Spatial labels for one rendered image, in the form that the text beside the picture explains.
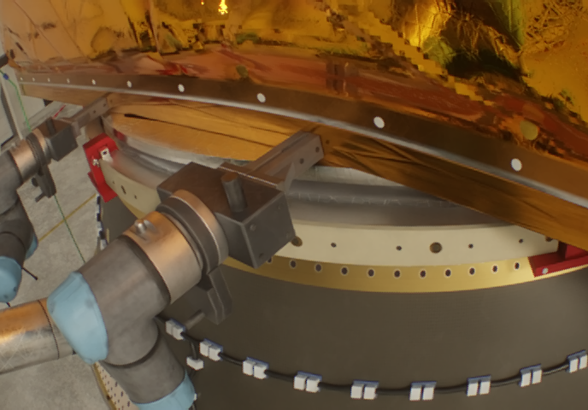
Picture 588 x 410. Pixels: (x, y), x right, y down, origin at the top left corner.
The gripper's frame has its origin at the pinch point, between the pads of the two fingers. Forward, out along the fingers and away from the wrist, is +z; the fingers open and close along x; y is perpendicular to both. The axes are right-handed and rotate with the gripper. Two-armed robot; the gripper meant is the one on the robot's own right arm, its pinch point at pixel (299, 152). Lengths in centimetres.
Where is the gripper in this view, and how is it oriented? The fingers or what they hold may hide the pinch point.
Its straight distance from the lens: 58.0
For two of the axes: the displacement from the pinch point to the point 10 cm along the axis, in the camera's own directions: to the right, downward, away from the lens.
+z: 6.8, -5.4, 5.0
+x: -7.0, -2.7, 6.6
